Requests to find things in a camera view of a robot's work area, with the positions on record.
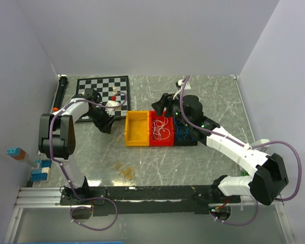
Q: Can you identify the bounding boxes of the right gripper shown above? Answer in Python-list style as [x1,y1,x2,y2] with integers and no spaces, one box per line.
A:
[151,91,193,128]

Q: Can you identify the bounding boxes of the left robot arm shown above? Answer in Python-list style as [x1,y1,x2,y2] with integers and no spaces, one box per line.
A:
[38,88,120,204]

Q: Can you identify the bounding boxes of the black marker orange cap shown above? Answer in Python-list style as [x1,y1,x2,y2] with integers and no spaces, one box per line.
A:
[52,76,68,112]

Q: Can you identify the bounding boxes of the grey white wall bracket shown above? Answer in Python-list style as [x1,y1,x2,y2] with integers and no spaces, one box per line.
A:
[250,139,270,152]

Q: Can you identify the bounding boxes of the blue cable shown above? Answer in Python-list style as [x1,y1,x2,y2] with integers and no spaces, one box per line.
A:
[173,118,197,142]

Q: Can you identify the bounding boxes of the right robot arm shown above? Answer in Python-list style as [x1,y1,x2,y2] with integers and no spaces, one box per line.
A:
[151,93,289,205]

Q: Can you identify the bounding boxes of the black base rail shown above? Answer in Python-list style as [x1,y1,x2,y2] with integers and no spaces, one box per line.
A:
[59,185,242,217]

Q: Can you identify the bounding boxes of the black white chessboard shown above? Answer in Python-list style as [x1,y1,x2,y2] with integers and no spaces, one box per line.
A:
[76,76,131,120]

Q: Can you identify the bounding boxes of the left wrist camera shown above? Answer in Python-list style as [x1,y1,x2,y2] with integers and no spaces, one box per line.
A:
[105,96,121,116]

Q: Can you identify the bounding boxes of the black plastic bin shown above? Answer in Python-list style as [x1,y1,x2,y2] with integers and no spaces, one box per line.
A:
[173,117,197,146]

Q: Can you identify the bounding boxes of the toy brick structure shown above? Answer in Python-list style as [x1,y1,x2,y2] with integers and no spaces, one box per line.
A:
[7,147,52,182]

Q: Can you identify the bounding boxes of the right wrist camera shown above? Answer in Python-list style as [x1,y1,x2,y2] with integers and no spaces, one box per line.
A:
[173,78,192,99]

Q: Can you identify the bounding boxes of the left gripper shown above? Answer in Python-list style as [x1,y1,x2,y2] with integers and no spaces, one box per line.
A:
[85,106,116,134]

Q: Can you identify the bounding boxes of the red plastic bin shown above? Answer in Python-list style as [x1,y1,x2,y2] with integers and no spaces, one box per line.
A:
[149,111,174,146]

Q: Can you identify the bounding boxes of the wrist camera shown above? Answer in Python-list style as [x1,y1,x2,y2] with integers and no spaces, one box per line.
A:
[105,96,121,116]
[173,78,192,99]

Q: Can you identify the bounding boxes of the yellow plastic bin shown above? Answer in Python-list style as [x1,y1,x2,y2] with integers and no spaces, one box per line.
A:
[125,111,149,147]

